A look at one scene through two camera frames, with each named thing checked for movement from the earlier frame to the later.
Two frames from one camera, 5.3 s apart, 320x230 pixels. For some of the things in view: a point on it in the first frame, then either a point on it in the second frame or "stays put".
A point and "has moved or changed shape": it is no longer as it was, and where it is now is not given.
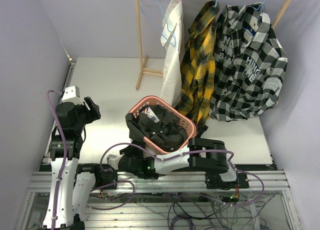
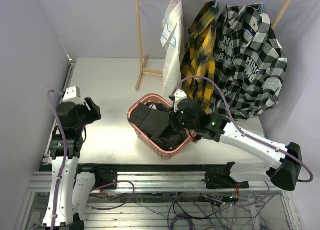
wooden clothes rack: x=142 y=60 stays put
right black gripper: x=130 y=149 → x=176 y=126
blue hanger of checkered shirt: x=262 y=4 stays put
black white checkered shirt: x=250 y=63 stays put
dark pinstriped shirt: x=167 y=134 has moved or changed shape
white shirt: x=173 y=41 stays put
